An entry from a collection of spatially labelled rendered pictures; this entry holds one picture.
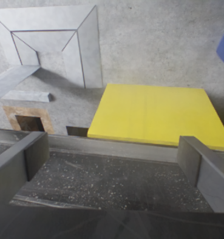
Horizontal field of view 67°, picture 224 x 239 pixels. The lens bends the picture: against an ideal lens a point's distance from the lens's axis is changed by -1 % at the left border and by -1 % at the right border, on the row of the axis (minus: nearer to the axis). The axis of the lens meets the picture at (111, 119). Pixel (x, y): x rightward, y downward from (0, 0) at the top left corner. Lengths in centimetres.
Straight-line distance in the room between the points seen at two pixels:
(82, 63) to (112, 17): 26
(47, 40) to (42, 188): 67
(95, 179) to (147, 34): 64
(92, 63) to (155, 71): 32
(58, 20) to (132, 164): 69
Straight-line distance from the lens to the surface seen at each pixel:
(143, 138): 60
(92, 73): 93
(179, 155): 17
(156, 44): 86
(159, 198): 57
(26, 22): 99
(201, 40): 89
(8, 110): 137
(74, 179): 61
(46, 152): 17
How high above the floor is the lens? 84
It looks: 51 degrees down
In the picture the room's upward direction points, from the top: 165 degrees counter-clockwise
